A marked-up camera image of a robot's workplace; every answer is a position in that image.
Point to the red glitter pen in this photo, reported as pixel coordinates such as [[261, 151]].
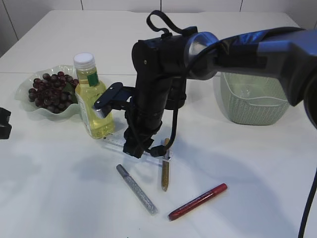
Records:
[[193, 204]]

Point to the gold glitter pen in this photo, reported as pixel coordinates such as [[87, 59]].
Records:
[[165, 172]]

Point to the black mesh pen holder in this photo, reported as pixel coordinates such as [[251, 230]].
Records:
[[176, 94]]

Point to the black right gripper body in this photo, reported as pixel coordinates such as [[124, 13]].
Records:
[[148, 104]]

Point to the purple grape bunch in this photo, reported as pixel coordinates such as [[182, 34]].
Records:
[[54, 92]]

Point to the yellow tea bottle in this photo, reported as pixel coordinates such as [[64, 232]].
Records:
[[88, 90]]

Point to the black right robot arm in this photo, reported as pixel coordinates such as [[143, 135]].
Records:
[[163, 65]]

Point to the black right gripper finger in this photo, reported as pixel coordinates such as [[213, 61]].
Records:
[[145, 145], [130, 146]]

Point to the clear plastic ruler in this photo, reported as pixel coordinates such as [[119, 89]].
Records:
[[116, 142]]

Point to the silver glitter pen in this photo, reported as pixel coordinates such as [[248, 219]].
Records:
[[140, 194]]

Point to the green woven plastic basket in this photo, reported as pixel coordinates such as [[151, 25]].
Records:
[[266, 105]]

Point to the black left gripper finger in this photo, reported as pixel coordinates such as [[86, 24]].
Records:
[[5, 126]]

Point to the clear plastic sheet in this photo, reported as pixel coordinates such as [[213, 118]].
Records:
[[244, 93]]

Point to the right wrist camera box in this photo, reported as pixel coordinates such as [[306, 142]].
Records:
[[114, 98]]

